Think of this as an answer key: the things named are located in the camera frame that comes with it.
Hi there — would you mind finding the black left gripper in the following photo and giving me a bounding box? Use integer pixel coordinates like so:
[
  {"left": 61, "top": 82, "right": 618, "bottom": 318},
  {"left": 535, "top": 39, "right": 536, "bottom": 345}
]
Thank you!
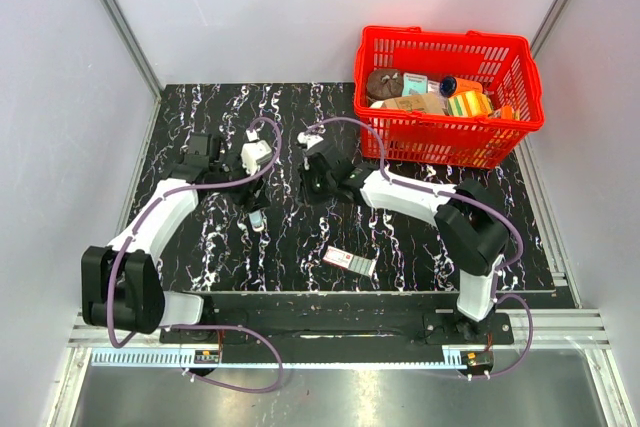
[{"left": 210, "top": 153, "right": 271, "bottom": 213}]

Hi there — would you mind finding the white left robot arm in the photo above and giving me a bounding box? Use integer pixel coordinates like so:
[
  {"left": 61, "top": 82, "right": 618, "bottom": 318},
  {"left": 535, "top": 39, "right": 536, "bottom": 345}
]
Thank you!
[{"left": 81, "top": 132, "right": 273, "bottom": 343}]

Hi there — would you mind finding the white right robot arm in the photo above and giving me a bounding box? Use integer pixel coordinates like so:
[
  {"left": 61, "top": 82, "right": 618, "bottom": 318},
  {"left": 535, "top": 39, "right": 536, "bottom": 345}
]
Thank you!
[{"left": 297, "top": 133, "right": 509, "bottom": 343}]

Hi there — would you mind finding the black marble pattern mat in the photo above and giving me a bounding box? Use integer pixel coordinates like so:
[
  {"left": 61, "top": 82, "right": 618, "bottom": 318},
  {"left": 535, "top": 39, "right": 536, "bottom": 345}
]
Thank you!
[{"left": 112, "top": 81, "right": 557, "bottom": 294}]

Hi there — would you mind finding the red staple box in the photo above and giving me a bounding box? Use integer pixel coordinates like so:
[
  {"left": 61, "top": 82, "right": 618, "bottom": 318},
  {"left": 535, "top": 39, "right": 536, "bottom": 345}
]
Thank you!
[{"left": 323, "top": 246, "right": 376, "bottom": 277}]

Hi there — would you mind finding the brown round bun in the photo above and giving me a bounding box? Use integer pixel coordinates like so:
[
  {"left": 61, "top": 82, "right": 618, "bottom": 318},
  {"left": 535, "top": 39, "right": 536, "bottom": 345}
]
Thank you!
[{"left": 366, "top": 68, "right": 404, "bottom": 101}]

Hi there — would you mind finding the teal white small box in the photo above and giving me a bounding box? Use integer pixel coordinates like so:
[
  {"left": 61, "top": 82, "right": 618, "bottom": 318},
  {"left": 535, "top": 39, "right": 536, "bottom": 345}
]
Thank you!
[{"left": 402, "top": 72, "right": 429, "bottom": 96}]

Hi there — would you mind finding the brown cardboard box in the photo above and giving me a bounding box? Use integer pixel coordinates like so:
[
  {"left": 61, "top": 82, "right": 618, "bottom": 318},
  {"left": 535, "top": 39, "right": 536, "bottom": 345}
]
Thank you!
[{"left": 371, "top": 93, "right": 446, "bottom": 115}]

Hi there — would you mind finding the blue cap bottle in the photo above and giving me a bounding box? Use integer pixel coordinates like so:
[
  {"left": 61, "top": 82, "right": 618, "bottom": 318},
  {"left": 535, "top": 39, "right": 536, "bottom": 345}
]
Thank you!
[{"left": 439, "top": 76, "right": 484, "bottom": 98}]

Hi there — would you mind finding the green yellow striped box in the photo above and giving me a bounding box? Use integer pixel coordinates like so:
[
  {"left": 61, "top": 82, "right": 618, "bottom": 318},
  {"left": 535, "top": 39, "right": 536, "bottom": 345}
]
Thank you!
[{"left": 447, "top": 91, "right": 494, "bottom": 117}]

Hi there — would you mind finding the orange packet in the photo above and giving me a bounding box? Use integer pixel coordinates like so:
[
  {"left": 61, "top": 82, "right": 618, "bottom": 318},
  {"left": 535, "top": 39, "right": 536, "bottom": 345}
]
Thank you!
[{"left": 490, "top": 104, "right": 520, "bottom": 121}]

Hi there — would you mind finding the red plastic shopping basket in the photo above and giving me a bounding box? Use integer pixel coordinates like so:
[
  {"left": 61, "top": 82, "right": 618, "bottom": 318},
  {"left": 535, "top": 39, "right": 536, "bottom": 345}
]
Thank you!
[{"left": 354, "top": 26, "right": 545, "bottom": 169}]

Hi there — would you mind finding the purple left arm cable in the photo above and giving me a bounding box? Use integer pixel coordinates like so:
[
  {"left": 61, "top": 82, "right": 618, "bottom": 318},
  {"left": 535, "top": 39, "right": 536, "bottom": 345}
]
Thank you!
[{"left": 107, "top": 117, "right": 284, "bottom": 393}]

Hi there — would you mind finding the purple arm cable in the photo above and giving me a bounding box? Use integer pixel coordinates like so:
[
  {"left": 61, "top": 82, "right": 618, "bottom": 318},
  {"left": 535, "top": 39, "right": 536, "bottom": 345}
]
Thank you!
[
  {"left": 299, "top": 116, "right": 535, "bottom": 379},
  {"left": 107, "top": 117, "right": 284, "bottom": 393}
]

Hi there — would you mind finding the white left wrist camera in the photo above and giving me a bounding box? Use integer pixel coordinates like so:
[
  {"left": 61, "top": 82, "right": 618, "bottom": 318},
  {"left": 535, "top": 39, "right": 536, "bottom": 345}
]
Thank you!
[{"left": 240, "top": 130, "right": 273, "bottom": 176}]

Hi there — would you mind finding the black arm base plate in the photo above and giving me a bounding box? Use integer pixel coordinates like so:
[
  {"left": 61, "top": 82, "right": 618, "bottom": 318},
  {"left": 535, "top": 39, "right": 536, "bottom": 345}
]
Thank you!
[{"left": 159, "top": 291, "right": 515, "bottom": 348}]

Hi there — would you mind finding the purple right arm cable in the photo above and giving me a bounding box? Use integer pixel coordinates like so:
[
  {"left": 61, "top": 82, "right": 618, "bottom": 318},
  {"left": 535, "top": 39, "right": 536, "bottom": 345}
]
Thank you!
[{"left": 299, "top": 116, "right": 535, "bottom": 379}]

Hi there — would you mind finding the aluminium frame rail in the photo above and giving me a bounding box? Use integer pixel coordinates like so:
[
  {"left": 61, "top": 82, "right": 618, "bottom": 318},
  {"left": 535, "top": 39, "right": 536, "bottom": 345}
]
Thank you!
[{"left": 68, "top": 310, "right": 610, "bottom": 370}]

